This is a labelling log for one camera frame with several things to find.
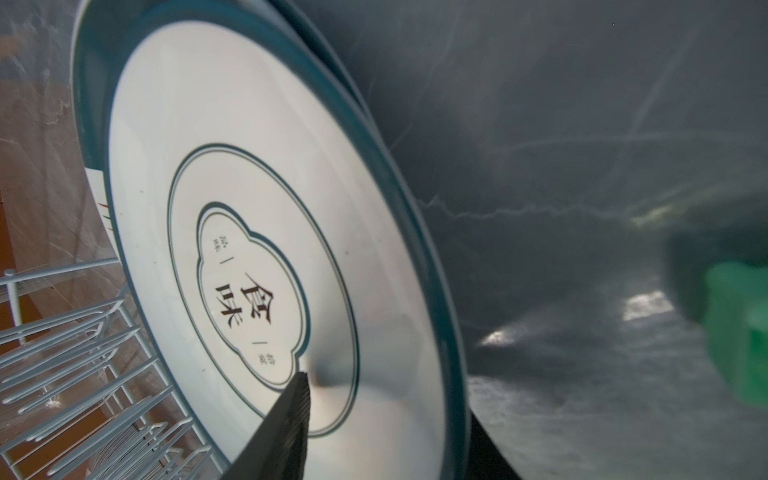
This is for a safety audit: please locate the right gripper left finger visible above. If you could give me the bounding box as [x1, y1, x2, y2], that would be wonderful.
[222, 372, 311, 480]

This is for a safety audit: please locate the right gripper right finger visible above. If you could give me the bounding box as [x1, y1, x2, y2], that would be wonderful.
[465, 413, 521, 480]

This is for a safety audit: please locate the green plastic block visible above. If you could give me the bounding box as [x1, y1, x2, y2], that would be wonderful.
[704, 262, 767, 408]

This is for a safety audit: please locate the white wire dish rack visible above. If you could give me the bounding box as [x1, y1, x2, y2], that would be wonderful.
[1, 260, 227, 479]

